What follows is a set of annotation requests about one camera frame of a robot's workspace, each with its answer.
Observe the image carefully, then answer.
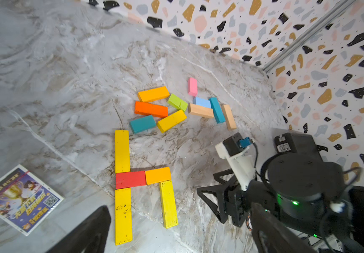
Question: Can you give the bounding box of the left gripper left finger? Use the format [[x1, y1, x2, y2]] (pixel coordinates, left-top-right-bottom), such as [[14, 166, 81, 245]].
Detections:
[[48, 206, 111, 253]]

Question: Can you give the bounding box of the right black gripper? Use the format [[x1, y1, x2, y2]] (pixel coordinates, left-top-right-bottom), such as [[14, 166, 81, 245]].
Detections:
[[197, 169, 277, 227]]

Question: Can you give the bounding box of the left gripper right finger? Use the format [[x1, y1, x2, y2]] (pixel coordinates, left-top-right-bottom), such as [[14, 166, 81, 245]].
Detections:
[[251, 203, 315, 253]]

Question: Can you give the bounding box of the long yellow block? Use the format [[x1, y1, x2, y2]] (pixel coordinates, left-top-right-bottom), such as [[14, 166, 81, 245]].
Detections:
[[115, 130, 130, 174], [115, 188, 132, 246]]

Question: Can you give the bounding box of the lime yellow block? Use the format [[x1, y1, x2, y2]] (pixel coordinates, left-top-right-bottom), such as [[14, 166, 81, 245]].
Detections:
[[159, 180, 178, 229]]

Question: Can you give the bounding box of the red block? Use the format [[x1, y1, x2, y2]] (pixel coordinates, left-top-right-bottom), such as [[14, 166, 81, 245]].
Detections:
[[116, 171, 147, 190]]

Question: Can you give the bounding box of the small amber block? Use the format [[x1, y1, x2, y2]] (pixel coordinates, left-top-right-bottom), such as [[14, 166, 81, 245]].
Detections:
[[145, 167, 171, 185]]

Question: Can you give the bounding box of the light blue block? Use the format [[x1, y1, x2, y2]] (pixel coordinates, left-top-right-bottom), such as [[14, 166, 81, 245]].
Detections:
[[194, 97, 211, 109]]

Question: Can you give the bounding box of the teal short block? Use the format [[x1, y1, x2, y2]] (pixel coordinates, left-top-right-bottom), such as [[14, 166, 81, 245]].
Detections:
[[130, 115, 156, 134]]

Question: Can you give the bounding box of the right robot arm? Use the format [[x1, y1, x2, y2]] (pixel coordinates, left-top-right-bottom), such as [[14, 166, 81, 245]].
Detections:
[[197, 133, 364, 253]]

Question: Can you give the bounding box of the beige wooden block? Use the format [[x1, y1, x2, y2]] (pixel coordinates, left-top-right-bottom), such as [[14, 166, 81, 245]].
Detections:
[[222, 104, 237, 131]]

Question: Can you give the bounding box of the colourful card box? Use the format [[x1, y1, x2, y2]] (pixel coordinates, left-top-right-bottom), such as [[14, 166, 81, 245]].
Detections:
[[0, 164, 64, 236]]

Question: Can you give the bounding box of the teal long block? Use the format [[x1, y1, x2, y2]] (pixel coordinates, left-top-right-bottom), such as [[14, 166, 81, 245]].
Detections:
[[209, 98, 225, 124]]

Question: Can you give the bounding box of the tan wooden block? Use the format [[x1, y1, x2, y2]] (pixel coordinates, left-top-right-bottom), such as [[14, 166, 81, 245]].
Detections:
[[188, 103, 214, 119]]

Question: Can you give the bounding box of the green block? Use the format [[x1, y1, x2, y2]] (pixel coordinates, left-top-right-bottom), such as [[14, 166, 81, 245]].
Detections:
[[167, 94, 188, 112]]

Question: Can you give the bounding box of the pink block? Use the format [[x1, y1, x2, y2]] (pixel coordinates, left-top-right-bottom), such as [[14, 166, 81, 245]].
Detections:
[[188, 78, 198, 97]]

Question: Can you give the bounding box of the amber orange block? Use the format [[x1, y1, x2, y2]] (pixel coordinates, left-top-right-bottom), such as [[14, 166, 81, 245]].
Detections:
[[138, 86, 170, 103]]

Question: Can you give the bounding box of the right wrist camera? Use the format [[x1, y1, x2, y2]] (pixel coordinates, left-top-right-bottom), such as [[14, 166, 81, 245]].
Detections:
[[215, 132, 256, 191]]

